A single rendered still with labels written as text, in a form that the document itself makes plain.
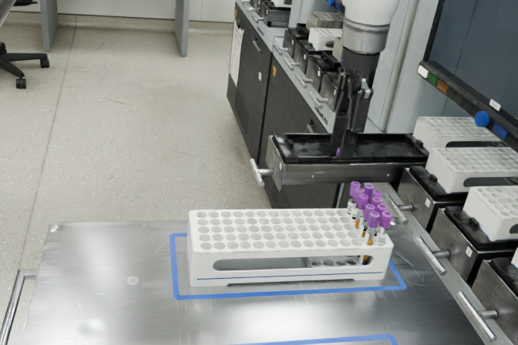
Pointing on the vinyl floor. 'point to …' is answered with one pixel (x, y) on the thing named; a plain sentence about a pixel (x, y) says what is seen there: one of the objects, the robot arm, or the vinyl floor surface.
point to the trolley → (220, 296)
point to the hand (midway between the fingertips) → (343, 138)
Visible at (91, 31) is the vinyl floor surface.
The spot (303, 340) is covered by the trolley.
